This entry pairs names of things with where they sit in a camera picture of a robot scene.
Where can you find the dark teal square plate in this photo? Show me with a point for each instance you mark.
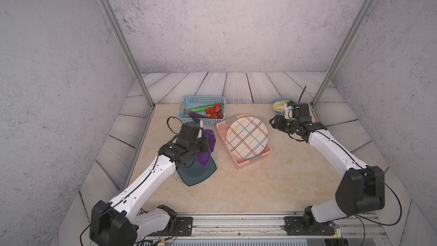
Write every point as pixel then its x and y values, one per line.
pixel 201 159

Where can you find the left aluminium frame post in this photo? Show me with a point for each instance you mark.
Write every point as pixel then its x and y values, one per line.
pixel 121 40

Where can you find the light blue perforated basket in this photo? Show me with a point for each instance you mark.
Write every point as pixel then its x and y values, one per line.
pixel 193 101

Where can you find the small blue plate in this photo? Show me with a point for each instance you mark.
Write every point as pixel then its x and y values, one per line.
pixel 275 107

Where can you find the green lettuce head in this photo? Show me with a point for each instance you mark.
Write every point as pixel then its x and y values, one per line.
pixel 280 105

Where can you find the aluminium frame post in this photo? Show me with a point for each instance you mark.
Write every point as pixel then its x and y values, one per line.
pixel 121 40
pixel 362 13

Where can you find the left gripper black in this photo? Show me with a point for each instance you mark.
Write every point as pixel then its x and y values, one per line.
pixel 205 141

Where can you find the colourful squiggle round plate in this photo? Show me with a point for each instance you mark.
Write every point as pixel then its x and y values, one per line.
pixel 196 173

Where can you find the green cucumber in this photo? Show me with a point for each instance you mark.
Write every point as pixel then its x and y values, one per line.
pixel 206 107

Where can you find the pink perforated basket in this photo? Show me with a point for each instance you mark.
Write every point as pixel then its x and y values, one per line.
pixel 222 128

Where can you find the purple eggplant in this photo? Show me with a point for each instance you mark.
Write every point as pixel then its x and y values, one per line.
pixel 194 114

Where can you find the right aluminium frame post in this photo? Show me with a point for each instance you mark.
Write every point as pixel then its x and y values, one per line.
pixel 362 13

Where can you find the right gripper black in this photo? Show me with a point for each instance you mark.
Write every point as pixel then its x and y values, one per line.
pixel 277 122

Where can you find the white plaid round plate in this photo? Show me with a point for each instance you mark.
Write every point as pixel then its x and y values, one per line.
pixel 246 138

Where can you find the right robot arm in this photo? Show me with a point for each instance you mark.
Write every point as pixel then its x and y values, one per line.
pixel 362 187

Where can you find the metal base rail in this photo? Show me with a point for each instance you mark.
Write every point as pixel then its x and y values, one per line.
pixel 264 229

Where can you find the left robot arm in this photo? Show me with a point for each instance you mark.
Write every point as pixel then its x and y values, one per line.
pixel 119 221

